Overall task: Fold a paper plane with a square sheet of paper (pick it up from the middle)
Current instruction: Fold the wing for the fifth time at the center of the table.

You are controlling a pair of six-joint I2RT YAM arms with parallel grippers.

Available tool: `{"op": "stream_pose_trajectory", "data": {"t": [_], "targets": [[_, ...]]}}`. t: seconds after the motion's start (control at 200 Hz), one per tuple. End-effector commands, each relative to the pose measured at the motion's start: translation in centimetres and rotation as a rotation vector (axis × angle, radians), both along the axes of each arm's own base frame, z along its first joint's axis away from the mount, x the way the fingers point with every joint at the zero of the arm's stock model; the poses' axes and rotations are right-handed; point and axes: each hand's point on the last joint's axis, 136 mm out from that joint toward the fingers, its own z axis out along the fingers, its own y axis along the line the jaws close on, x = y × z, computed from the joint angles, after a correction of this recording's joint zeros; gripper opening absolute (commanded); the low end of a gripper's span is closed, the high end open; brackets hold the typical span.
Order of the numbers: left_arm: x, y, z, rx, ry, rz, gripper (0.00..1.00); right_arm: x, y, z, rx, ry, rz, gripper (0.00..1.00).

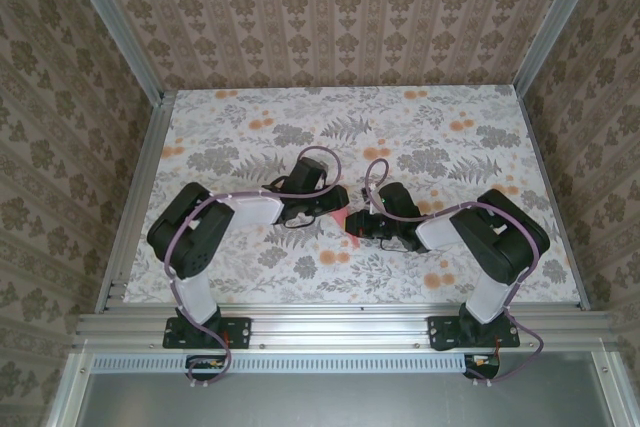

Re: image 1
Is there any pink cloth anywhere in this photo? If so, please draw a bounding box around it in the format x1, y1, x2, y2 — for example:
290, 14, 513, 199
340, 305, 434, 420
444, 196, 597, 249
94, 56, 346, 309
329, 207, 362, 250

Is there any floral patterned table cover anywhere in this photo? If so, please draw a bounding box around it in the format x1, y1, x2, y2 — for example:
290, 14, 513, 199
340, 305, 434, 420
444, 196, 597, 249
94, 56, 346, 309
121, 88, 585, 306

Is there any long aluminium mounting beam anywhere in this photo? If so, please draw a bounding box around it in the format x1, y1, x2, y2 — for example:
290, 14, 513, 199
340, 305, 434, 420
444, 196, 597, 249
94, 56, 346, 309
74, 304, 619, 352

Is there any black controller board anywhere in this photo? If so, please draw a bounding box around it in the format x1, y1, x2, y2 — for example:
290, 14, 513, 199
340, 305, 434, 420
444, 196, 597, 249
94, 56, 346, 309
463, 352, 501, 379
185, 354, 236, 382

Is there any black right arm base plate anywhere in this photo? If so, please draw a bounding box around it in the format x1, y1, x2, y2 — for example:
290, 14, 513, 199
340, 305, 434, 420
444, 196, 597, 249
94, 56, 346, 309
427, 314, 521, 352

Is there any white slotted cable duct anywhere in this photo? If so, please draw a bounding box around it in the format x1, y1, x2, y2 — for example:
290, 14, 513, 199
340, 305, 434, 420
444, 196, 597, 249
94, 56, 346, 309
92, 354, 469, 376

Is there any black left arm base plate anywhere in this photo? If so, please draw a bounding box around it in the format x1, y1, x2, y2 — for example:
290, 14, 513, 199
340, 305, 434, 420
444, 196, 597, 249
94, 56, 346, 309
162, 315, 254, 351

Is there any aluminium table side rail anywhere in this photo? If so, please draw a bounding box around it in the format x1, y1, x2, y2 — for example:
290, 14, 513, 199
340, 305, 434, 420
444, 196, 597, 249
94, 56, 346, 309
93, 90, 177, 316
514, 89, 596, 312

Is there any aluminium frame post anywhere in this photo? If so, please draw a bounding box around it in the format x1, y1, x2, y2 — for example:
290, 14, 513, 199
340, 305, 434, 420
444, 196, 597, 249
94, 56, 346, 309
513, 0, 601, 96
62, 0, 166, 103

